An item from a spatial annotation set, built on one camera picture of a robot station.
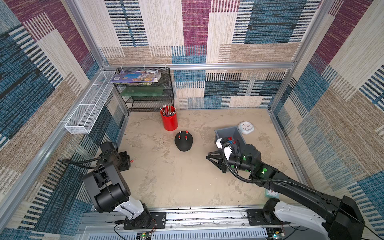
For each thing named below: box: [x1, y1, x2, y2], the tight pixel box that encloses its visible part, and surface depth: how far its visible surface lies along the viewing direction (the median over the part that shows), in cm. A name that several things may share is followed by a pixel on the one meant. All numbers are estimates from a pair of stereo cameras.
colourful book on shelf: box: [110, 69, 162, 85], surface depth 83 cm
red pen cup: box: [160, 106, 178, 131], surface depth 105 cm
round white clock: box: [238, 121, 255, 135], surface depth 108 cm
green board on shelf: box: [120, 86, 164, 97], surface depth 97 cm
